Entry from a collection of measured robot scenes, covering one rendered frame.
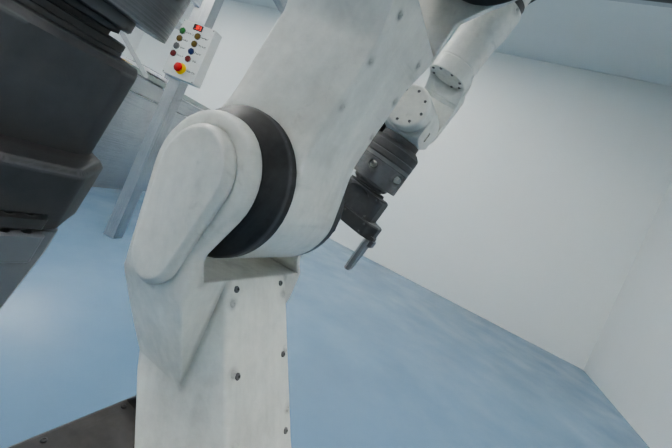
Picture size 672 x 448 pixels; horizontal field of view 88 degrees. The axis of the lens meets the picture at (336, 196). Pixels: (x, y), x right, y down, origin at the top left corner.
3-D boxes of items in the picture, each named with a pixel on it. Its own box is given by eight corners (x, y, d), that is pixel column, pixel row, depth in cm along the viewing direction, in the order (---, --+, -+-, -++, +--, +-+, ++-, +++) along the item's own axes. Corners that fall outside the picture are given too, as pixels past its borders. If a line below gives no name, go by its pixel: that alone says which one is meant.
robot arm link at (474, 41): (478, 88, 57) (558, -16, 54) (473, 56, 47) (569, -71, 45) (426, 61, 61) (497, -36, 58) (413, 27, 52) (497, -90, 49)
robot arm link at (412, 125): (413, 180, 59) (454, 124, 57) (398, 167, 49) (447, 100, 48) (363, 146, 63) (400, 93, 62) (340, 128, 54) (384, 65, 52)
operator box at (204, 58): (192, 84, 153) (215, 30, 153) (161, 71, 156) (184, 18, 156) (200, 89, 159) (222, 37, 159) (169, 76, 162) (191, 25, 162)
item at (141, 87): (76, 64, 183) (84, 47, 183) (36, 46, 188) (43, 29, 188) (207, 125, 311) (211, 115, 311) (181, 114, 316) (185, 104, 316)
